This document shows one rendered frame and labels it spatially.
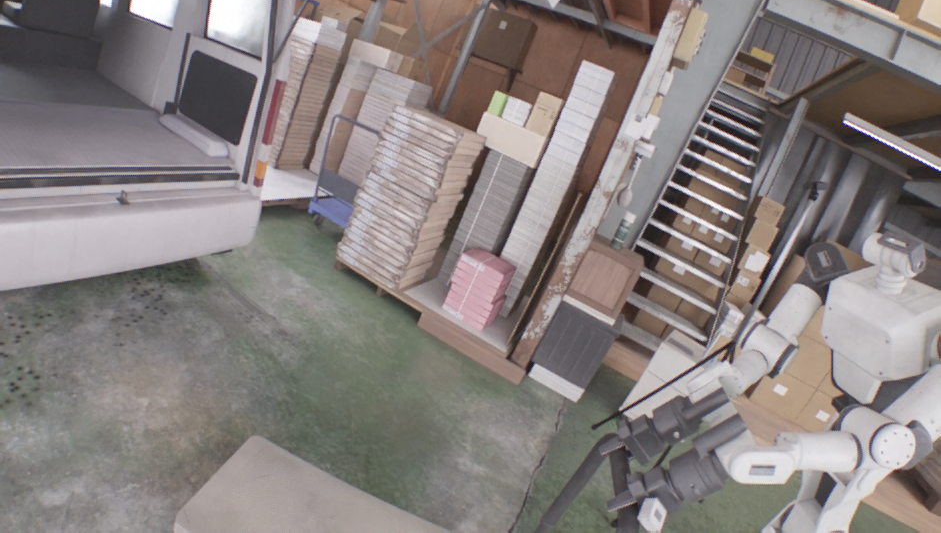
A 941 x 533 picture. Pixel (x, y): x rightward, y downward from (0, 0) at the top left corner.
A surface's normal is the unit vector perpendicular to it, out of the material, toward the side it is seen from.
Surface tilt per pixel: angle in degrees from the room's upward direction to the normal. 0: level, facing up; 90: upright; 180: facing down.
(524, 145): 90
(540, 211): 90
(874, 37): 90
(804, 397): 90
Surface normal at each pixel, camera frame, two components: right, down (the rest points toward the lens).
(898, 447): -0.25, -0.07
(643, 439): -0.21, 0.19
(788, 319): -0.50, -0.56
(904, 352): -0.69, 0.24
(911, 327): -0.83, -0.20
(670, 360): -0.62, -0.02
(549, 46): -0.43, 0.09
